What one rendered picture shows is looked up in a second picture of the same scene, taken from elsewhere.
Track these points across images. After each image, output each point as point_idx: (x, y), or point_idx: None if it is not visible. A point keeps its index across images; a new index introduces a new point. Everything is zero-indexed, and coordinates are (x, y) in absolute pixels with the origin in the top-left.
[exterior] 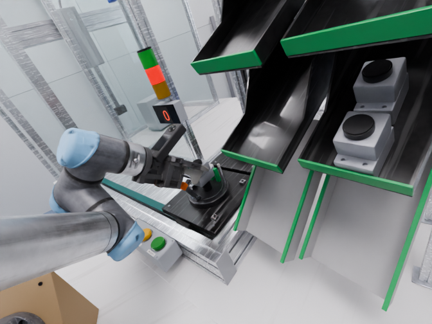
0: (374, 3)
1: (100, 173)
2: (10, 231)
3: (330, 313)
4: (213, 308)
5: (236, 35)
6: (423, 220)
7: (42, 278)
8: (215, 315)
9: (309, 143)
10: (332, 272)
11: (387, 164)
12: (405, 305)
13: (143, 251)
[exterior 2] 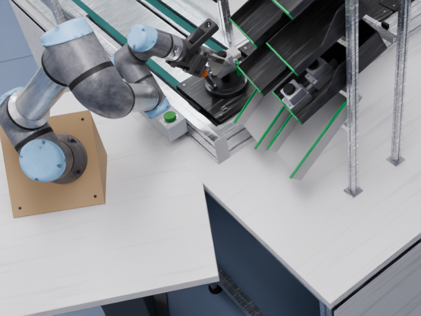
0: (301, 45)
1: (150, 56)
2: (138, 92)
3: (281, 194)
4: (203, 175)
5: (260, 7)
6: (389, 159)
7: (84, 116)
8: (203, 179)
9: (281, 84)
10: None
11: (304, 108)
12: (329, 199)
13: (155, 119)
